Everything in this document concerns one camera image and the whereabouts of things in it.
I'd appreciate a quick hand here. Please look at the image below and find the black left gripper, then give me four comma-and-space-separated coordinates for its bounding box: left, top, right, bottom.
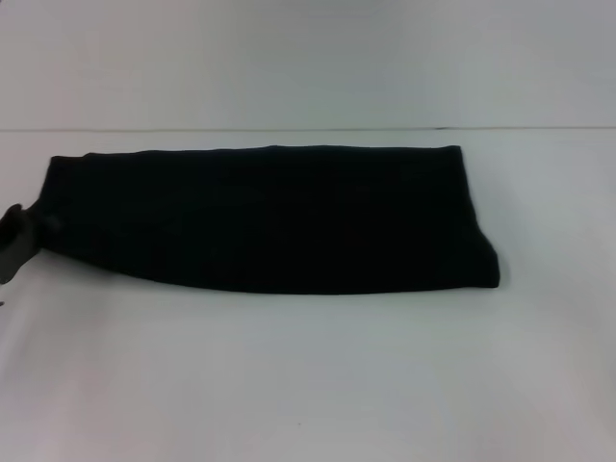
0, 203, 63, 286

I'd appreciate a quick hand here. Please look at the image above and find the black t-shirt with FREE print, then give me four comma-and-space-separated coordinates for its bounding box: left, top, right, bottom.
37, 143, 502, 295

